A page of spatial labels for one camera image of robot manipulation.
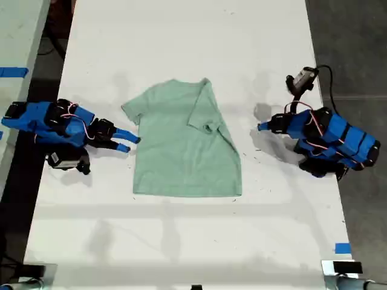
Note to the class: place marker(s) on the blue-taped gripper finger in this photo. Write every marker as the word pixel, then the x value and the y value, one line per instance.
pixel 119 146
pixel 266 124
pixel 266 129
pixel 127 135

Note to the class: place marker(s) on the pale green T-shirt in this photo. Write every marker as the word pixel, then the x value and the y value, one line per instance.
pixel 181 145

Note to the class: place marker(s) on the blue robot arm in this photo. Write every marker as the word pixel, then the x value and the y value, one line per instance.
pixel 341 139
pixel 39 121

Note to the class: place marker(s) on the long blue tape strip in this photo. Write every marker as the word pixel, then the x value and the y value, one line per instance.
pixel 12 72

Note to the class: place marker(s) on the white side table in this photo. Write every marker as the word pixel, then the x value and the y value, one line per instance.
pixel 18 60

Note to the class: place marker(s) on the square blue tape piece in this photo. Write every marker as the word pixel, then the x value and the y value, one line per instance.
pixel 343 248

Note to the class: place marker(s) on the black box on metal plate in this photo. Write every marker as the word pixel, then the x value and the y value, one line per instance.
pixel 34 269
pixel 347 267

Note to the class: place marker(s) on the small black clamp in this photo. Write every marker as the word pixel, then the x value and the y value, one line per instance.
pixel 196 287

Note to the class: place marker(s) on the grey metal tube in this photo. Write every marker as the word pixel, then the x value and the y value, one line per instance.
pixel 359 284
pixel 21 284

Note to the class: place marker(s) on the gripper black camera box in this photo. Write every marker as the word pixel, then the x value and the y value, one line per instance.
pixel 302 77
pixel 65 161

